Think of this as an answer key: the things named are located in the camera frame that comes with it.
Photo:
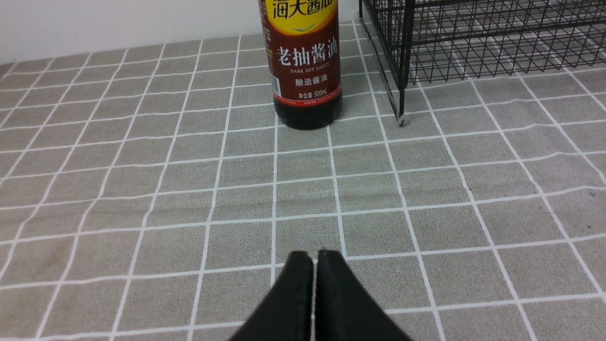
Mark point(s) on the dark soy sauce bottle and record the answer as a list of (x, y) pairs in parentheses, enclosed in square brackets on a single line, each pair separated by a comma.
[(302, 45)]

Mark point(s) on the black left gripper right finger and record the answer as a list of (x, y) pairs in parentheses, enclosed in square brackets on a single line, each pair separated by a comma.
[(344, 310)]

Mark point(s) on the black wire mesh shelf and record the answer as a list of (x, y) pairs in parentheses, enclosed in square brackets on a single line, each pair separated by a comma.
[(417, 41)]

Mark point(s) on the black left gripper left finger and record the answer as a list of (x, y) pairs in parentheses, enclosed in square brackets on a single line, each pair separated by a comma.
[(285, 312)]

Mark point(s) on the grey checked tablecloth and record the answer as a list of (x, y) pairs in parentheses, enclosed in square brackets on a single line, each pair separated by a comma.
[(150, 193)]

